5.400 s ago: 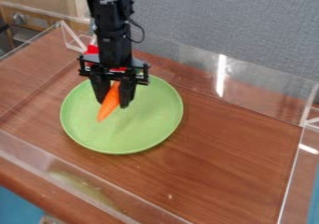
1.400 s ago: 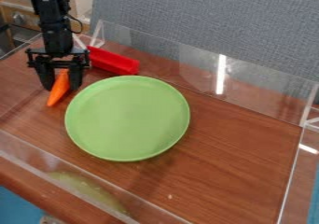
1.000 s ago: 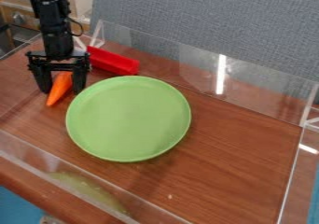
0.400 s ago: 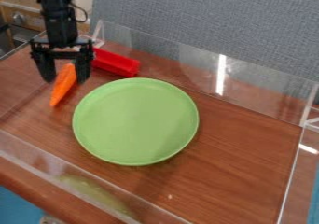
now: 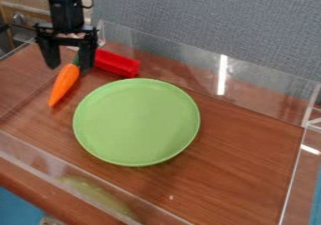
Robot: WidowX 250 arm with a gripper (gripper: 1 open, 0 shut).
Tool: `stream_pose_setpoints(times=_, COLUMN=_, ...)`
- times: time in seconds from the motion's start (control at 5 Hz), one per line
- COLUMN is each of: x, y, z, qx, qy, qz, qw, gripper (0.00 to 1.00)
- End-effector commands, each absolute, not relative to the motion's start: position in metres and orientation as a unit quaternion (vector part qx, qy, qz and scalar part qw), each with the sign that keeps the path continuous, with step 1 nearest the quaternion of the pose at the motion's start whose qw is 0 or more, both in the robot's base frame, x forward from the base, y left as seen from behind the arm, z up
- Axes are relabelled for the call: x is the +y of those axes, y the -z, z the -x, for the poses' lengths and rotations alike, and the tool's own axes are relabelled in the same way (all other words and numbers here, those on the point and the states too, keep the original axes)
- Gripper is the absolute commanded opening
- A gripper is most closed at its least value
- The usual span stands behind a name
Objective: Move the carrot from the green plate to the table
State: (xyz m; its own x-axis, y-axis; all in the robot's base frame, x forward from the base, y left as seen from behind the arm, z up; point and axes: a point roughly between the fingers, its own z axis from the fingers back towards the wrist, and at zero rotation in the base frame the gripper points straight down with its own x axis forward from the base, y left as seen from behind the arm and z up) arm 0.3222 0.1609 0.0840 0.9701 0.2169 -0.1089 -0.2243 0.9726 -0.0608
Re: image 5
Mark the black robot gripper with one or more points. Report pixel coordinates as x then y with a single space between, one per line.
66 30

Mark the orange toy carrot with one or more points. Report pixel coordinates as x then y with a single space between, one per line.
65 79

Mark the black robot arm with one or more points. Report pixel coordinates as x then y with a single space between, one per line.
66 31

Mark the green round plate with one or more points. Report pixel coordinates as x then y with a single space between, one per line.
136 122

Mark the red plastic block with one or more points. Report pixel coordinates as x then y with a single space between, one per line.
116 63

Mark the clear acrylic enclosure wall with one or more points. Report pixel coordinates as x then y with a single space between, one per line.
247 171

